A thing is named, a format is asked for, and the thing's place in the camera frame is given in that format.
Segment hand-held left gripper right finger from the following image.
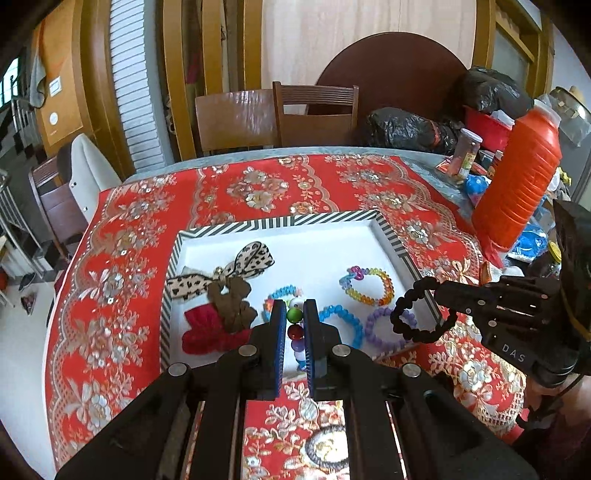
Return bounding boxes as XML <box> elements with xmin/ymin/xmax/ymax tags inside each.
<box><xmin>302</xmin><ymin>299</ymin><xmax>541</xmax><ymax>480</ymax></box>

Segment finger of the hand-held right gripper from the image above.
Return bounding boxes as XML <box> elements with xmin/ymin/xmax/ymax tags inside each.
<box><xmin>431</xmin><ymin>276</ymin><xmax>561</xmax><ymax>315</ymax></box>
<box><xmin>455</xmin><ymin>307</ymin><xmax>561</xmax><ymax>339</ymax></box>

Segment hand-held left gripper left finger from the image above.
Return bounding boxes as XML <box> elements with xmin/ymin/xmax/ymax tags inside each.
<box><xmin>54</xmin><ymin>300</ymin><xmax>287</xmax><ymax>480</ymax></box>

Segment large multicolour bead bracelet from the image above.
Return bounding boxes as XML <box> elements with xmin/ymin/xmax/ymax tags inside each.
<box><xmin>285</xmin><ymin>296</ymin><xmax>309</xmax><ymax>372</ymax></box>

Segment black bead bracelet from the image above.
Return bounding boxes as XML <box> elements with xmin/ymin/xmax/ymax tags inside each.
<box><xmin>390</xmin><ymin>277</ymin><xmax>459</xmax><ymax>343</ymax></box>

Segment white tray with striped rim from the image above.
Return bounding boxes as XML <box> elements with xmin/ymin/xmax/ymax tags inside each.
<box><xmin>161</xmin><ymin>209</ymin><xmax>446</xmax><ymax>370</ymax></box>

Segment person's right forearm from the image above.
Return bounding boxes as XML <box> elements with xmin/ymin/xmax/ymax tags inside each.
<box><xmin>512</xmin><ymin>374</ymin><xmax>591</xmax><ymax>480</ymax></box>

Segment red scrunchie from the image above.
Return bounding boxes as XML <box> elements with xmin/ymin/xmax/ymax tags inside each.
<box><xmin>181</xmin><ymin>307</ymin><xmax>252</xmax><ymax>355</ymax></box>

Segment blue plastic wrapper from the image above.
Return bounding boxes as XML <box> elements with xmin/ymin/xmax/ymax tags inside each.
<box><xmin>508</xmin><ymin>222</ymin><xmax>550</xmax><ymax>259</ymax></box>

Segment orange plastic jug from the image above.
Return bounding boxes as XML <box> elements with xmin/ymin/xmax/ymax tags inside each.
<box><xmin>472</xmin><ymin>99</ymin><xmax>563</xmax><ymax>252</ymax></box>

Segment glass jar with label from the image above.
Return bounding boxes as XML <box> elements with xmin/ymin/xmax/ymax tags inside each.
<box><xmin>455</xmin><ymin>128</ymin><xmax>483</xmax><ymax>180</ymax></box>

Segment red floral tablecloth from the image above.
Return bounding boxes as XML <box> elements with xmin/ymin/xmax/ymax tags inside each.
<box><xmin>44</xmin><ymin>152</ymin><xmax>529</xmax><ymax>480</ymax></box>

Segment red plastic basin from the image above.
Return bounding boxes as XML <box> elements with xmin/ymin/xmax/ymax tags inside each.
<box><xmin>464</xmin><ymin>106</ymin><xmax>515</xmax><ymax>151</ymax></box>

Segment black plastic bag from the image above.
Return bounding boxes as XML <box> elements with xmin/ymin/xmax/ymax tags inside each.
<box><xmin>462</xmin><ymin>66</ymin><xmax>534</xmax><ymax>116</ymax></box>
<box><xmin>367</xmin><ymin>107</ymin><xmax>458</xmax><ymax>155</ymax></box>

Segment clear container with gold lid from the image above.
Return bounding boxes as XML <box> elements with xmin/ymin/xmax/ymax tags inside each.
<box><xmin>549</xmin><ymin>87</ymin><xmax>589</xmax><ymax>139</ymax></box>

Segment slatted brown wooden chair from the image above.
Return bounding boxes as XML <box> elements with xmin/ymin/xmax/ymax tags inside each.
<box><xmin>272</xmin><ymin>81</ymin><xmax>360</xmax><ymax>148</ymax></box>

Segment round dark wooden tabletop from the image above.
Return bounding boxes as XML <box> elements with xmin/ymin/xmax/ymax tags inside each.
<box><xmin>316</xmin><ymin>31</ymin><xmax>472</xmax><ymax>148</ymax></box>

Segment light grey garment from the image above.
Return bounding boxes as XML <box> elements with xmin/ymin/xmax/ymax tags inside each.
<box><xmin>69</xmin><ymin>134</ymin><xmax>123</xmax><ymax>222</ymax></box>

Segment wooden cabinet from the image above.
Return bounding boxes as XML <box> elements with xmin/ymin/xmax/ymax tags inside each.
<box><xmin>492</xmin><ymin>0</ymin><xmax>555</xmax><ymax>93</ymax></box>

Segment dark wooden chair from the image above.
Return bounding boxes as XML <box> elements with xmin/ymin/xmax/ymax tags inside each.
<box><xmin>28</xmin><ymin>154</ymin><xmax>90</xmax><ymax>259</ymax></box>

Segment grey corrugated panel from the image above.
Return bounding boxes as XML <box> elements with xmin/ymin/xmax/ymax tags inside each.
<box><xmin>110</xmin><ymin>0</ymin><xmax>166</xmax><ymax>171</ymax></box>

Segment curved wooden frames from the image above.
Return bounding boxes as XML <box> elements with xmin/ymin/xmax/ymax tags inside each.
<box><xmin>161</xmin><ymin>0</ymin><xmax>264</xmax><ymax>160</ymax></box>

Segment staircase with steel railing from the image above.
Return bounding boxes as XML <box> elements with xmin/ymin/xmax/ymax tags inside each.
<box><xmin>0</xmin><ymin>60</ymin><xmax>38</xmax><ymax>153</ymax></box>

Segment cardboard box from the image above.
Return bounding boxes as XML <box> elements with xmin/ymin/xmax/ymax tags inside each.
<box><xmin>32</xmin><ymin>0</ymin><xmax>86</xmax><ymax>148</ymax></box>

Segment blue bead bracelet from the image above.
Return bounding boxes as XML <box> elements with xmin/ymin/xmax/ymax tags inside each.
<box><xmin>318</xmin><ymin>305</ymin><xmax>365</xmax><ymax>341</ymax></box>

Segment light blue pink bracelet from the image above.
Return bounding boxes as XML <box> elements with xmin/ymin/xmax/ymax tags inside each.
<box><xmin>262</xmin><ymin>285</ymin><xmax>303</xmax><ymax>324</ymax></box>

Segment brown bow hair tie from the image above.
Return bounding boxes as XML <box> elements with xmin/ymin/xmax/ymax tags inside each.
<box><xmin>207</xmin><ymin>276</ymin><xmax>258</xmax><ymax>333</ymax></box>

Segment purple bead bracelet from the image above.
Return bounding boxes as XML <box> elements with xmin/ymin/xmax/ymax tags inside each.
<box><xmin>365</xmin><ymin>307</ymin><xmax>419</xmax><ymax>354</ymax></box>

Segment rainbow bead bracelet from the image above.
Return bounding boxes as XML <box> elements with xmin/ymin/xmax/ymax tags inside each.
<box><xmin>339</xmin><ymin>265</ymin><xmax>394</xmax><ymax>308</ymax></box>

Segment leopard print bow hair tie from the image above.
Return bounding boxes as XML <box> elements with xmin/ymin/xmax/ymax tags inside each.
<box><xmin>167</xmin><ymin>241</ymin><xmax>275</xmax><ymax>301</ymax></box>

